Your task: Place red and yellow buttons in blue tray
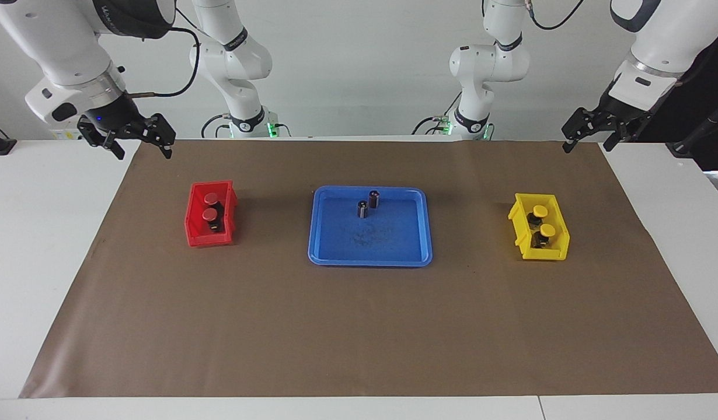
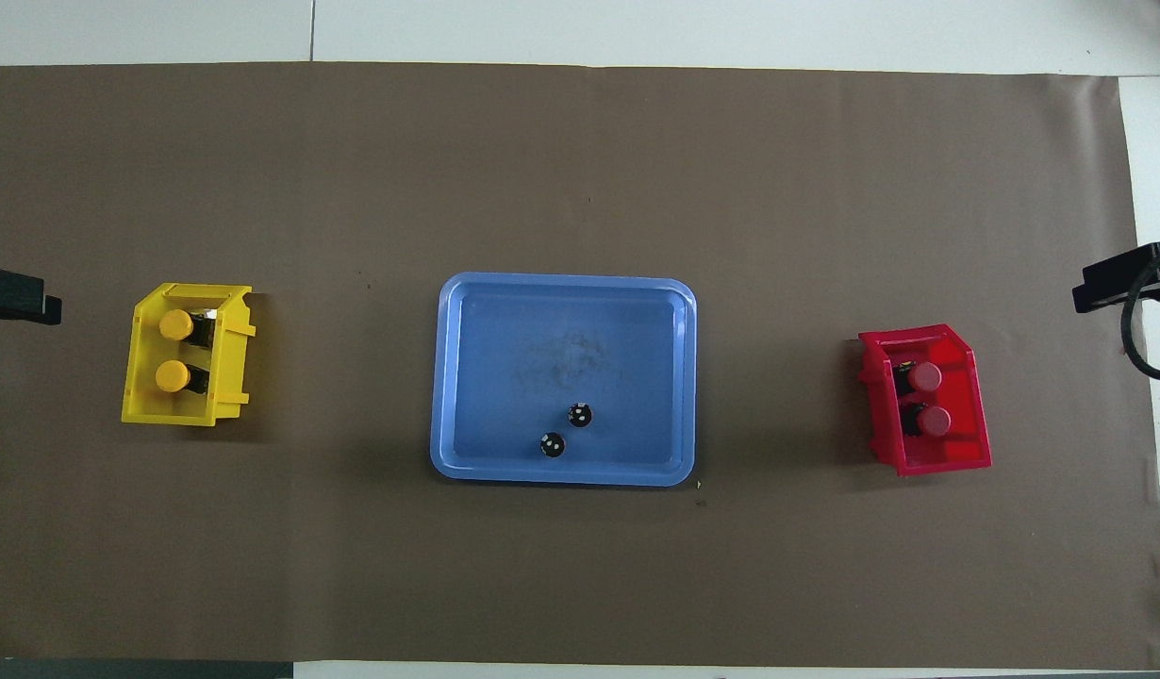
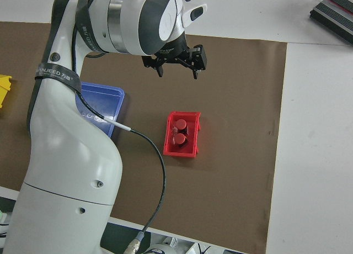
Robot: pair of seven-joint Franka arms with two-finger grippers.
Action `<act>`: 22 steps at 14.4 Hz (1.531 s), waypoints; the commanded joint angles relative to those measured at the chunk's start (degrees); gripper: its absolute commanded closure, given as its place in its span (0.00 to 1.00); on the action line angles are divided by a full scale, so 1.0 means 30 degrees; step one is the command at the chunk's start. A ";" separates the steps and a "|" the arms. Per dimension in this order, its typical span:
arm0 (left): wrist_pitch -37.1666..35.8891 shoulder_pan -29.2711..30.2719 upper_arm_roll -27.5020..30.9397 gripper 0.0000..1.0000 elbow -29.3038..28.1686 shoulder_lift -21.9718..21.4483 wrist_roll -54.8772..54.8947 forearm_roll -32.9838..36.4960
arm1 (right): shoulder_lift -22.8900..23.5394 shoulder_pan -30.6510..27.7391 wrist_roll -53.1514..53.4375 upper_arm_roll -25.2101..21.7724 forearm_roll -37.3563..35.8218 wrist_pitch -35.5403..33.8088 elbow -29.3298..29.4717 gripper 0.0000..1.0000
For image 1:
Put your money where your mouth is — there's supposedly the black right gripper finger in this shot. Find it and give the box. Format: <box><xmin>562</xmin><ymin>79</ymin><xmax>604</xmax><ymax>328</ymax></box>
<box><xmin>142</xmin><ymin>113</ymin><xmax>176</xmax><ymax>159</ymax></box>
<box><xmin>78</xmin><ymin>115</ymin><xmax>126</xmax><ymax>160</ymax></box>

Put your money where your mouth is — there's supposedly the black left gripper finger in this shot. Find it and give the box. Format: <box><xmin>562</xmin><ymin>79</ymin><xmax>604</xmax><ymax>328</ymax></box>
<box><xmin>603</xmin><ymin>120</ymin><xmax>635</xmax><ymax>151</ymax></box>
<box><xmin>562</xmin><ymin>107</ymin><xmax>599</xmax><ymax>153</ymax></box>

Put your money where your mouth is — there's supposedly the blue plastic tray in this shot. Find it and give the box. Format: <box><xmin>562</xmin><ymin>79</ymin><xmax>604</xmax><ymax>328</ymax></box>
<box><xmin>308</xmin><ymin>185</ymin><xmax>433</xmax><ymax>267</ymax></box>

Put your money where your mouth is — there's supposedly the red plastic bin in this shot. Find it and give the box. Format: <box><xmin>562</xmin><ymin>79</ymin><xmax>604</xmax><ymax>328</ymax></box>
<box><xmin>184</xmin><ymin>180</ymin><xmax>238</xmax><ymax>248</ymax></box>

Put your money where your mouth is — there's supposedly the yellow plastic bin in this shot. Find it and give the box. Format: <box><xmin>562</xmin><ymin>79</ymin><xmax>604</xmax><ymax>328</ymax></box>
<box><xmin>508</xmin><ymin>193</ymin><xmax>570</xmax><ymax>261</ymax></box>

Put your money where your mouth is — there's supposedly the brown table mat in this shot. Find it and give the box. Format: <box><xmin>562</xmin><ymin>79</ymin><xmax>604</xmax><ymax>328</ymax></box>
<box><xmin>19</xmin><ymin>139</ymin><xmax>718</xmax><ymax>399</ymax></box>

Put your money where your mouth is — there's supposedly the black base cable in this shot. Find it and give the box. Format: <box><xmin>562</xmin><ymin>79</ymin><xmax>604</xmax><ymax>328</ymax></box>
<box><xmin>201</xmin><ymin>113</ymin><xmax>232</xmax><ymax>139</ymax></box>
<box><xmin>414</xmin><ymin>90</ymin><xmax>462</xmax><ymax>136</ymax></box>

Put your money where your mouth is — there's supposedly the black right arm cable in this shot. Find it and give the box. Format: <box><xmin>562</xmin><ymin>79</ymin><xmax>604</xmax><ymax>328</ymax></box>
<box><xmin>128</xmin><ymin>6</ymin><xmax>201</xmax><ymax>99</ymax></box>

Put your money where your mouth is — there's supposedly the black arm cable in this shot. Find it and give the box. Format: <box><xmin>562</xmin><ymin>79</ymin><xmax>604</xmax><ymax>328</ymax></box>
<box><xmin>525</xmin><ymin>0</ymin><xmax>587</xmax><ymax>31</ymax></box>
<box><xmin>128</xmin><ymin>6</ymin><xmax>201</xmax><ymax>99</ymax></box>

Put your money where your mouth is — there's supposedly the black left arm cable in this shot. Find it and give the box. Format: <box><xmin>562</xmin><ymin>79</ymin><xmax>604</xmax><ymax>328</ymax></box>
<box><xmin>525</xmin><ymin>0</ymin><xmax>587</xmax><ymax>31</ymax></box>

